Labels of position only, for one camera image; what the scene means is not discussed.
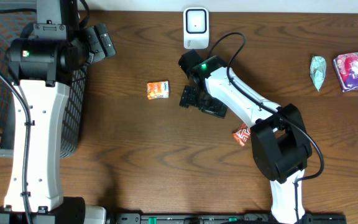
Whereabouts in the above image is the small orange snack packet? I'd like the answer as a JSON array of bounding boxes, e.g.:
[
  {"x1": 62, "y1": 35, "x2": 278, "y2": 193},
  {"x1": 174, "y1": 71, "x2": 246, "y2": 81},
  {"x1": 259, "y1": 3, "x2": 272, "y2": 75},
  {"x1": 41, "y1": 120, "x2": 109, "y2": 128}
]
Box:
[{"x1": 147, "y1": 81, "x2": 170, "y2": 100}]

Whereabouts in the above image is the orange chocolate bar wrapper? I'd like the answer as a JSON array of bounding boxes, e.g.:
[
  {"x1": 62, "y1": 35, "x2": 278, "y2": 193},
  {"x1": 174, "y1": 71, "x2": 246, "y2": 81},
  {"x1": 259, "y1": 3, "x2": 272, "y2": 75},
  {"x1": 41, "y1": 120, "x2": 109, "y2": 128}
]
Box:
[{"x1": 232, "y1": 123, "x2": 250, "y2": 147}]

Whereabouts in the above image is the teal snack packet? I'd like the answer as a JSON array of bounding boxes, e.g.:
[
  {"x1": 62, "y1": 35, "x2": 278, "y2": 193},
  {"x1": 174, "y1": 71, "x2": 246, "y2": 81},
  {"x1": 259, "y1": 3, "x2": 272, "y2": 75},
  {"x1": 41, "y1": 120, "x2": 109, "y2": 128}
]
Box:
[{"x1": 310, "y1": 55, "x2": 327, "y2": 91}]

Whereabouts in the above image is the purple red snack packet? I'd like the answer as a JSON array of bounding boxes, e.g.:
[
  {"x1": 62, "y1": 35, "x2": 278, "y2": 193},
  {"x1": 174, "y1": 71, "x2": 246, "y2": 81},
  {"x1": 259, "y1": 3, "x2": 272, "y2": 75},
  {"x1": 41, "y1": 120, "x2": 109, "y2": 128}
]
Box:
[{"x1": 333, "y1": 52, "x2": 358, "y2": 92}]

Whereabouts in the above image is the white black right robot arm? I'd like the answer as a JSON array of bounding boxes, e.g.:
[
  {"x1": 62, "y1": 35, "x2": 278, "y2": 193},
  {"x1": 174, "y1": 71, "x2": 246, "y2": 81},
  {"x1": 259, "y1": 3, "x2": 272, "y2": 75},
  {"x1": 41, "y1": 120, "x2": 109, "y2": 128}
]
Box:
[{"x1": 178, "y1": 50, "x2": 312, "y2": 223}]

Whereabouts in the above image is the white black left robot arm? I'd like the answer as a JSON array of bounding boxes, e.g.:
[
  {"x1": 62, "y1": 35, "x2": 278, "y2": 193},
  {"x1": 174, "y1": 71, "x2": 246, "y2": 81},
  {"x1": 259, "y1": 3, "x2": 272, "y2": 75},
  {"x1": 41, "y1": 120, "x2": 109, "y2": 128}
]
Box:
[{"x1": 0, "y1": 1, "x2": 116, "y2": 224}]

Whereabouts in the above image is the white barcode scanner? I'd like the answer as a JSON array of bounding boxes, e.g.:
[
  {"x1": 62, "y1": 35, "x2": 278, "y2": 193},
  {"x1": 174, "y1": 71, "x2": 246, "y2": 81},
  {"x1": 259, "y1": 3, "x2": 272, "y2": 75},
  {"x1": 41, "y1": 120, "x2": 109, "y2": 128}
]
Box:
[{"x1": 183, "y1": 7, "x2": 209, "y2": 50}]

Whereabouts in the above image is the dark grey plastic basket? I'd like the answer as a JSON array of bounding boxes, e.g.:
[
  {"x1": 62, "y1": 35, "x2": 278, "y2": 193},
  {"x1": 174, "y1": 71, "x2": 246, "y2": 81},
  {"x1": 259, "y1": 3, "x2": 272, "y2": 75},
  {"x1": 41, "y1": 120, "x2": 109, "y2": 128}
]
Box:
[{"x1": 0, "y1": 0, "x2": 87, "y2": 158}]

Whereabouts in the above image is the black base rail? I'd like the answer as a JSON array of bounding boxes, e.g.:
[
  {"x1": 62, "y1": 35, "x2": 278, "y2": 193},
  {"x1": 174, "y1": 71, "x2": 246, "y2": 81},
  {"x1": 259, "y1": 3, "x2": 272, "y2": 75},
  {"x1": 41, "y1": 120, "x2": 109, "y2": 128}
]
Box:
[{"x1": 114, "y1": 212, "x2": 347, "y2": 224}]

